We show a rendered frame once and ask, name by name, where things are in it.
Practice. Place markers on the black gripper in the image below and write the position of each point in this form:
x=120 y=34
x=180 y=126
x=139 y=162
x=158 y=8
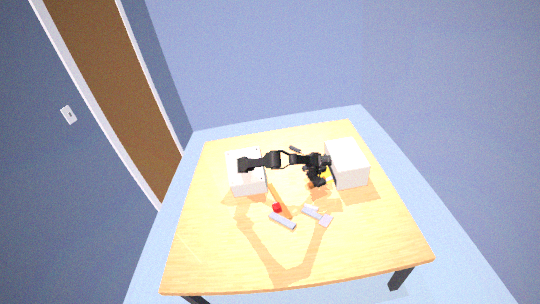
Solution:
x=312 y=174

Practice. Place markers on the small red cube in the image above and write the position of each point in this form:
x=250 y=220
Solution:
x=277 y=208

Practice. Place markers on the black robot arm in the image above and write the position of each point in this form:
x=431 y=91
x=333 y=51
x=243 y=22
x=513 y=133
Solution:
x=272 y=160

